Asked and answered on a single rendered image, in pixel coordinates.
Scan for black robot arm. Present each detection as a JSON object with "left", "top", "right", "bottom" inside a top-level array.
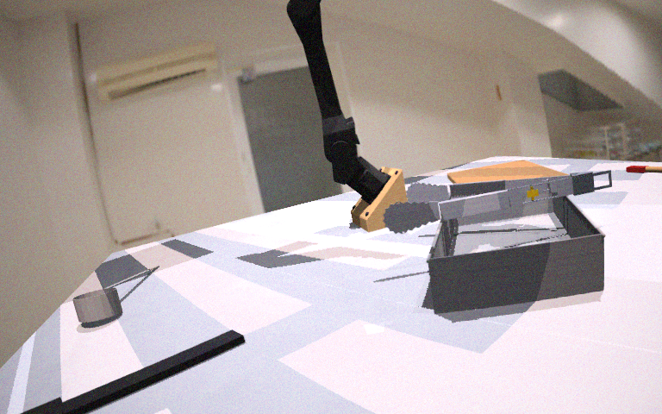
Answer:
[{"left": 286, "top": 0, "right": 391, "bottom": 204}]

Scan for grey saucepan with long handle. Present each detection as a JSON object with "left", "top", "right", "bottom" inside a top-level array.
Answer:
[{"left": 72, "top": 266, "right": 159, "bottom": 323}]

